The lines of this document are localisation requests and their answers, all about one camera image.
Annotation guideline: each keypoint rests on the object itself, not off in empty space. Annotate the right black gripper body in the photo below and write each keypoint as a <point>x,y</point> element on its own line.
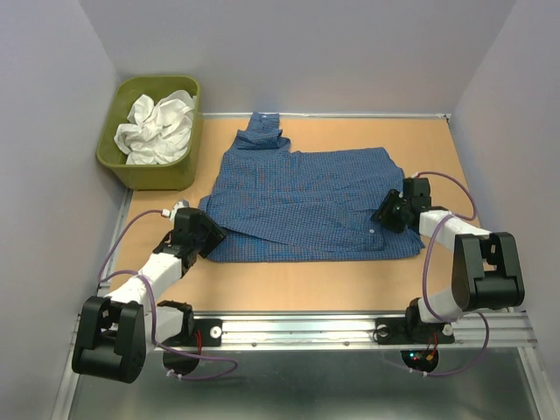
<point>408,205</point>

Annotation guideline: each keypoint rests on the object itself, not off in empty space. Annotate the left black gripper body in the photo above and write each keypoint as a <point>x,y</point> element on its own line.
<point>195,241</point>

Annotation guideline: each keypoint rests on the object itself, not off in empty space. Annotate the blue checkered long sleeve shirt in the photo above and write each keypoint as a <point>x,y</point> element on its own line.
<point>278,205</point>

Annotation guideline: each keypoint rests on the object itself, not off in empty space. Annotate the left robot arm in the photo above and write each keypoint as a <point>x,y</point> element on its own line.
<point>116,331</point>

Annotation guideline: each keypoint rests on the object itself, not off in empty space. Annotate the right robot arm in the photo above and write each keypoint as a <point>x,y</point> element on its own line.
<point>485,274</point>

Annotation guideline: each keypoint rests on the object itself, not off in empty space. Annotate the green plastic bin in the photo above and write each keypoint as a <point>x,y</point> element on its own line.
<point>176,176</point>

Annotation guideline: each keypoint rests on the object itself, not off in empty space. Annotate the white crumpled shirt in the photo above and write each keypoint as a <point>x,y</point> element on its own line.
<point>157,132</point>

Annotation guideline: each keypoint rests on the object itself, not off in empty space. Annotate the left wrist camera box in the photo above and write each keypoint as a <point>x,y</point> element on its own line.
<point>179,207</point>

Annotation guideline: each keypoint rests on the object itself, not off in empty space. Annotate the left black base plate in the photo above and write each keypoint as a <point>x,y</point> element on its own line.
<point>176,332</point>

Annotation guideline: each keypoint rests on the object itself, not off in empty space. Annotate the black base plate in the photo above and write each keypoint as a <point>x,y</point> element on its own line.
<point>176,332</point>
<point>390,331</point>

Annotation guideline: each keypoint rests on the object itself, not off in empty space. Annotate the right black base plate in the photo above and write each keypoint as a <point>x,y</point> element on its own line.
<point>390,331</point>

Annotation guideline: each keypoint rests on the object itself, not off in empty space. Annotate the aluminium mounting rail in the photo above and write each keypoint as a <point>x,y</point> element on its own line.
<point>297,343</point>

